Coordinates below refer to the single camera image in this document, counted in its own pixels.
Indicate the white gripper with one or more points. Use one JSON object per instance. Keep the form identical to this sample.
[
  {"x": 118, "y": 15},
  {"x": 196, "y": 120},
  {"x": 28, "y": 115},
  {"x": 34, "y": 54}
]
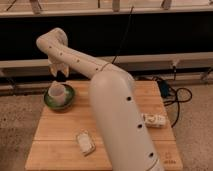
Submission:
[{"x": 57, "y": 65}]

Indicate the green bowl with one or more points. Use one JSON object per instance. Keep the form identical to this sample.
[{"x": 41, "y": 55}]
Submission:
[{"x": 69, "y": 98}]

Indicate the white ceramic cup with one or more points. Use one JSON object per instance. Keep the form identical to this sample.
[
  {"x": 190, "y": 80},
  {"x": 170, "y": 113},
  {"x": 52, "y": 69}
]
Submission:
[{"x": 57, "y": 93}]

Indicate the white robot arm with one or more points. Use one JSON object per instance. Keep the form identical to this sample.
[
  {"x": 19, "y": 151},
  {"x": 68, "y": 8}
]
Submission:
[{"x": 127, "y": 141}]

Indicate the blue power adapter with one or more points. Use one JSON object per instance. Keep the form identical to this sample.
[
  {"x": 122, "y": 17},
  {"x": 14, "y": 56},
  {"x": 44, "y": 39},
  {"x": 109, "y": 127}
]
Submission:
[{"x": 164, "y": 88}]

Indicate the wooden board table top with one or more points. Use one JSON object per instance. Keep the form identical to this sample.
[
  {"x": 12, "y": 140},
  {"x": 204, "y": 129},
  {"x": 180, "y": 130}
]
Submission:
[{"x": 54, "y": 147}]

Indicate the white patterned small box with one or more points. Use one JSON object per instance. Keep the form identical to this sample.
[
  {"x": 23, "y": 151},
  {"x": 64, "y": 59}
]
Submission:
[{"x": 156, "y": 121}]

